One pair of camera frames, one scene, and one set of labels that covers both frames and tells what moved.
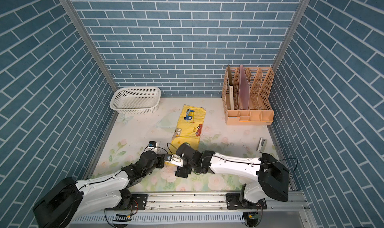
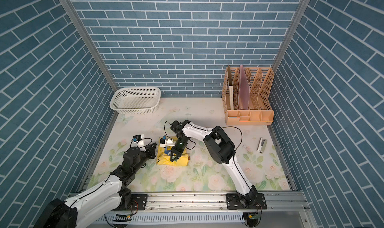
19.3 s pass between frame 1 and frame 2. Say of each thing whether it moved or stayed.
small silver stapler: stayed
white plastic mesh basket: stayed
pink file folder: stayed
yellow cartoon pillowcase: moved
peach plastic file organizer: stayed
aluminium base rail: stayed
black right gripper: moved
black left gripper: moved
